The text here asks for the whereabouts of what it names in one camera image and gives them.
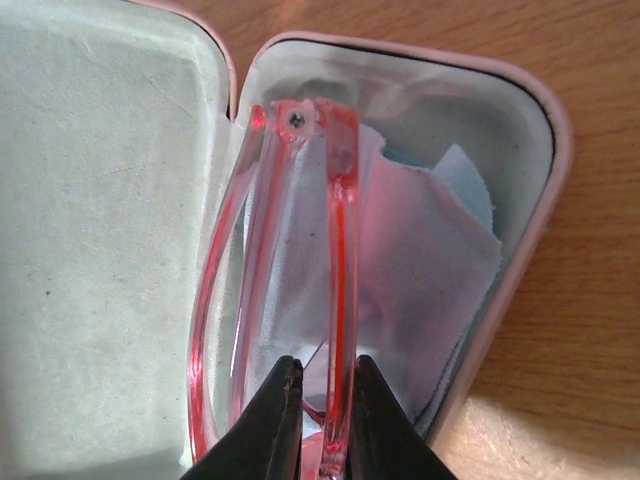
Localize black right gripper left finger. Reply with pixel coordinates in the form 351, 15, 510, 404
182, 355, 303, 480

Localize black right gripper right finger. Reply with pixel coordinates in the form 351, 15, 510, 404
346, 355, 453, 480

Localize pink transparent sunglasses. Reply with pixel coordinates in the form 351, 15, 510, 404
188, 99, 360, 476

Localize light blue cleaning cloth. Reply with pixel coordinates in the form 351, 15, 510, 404
247, 126, 502, 432

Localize pink glasses case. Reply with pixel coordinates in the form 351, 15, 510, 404
1, 1, 573, 479

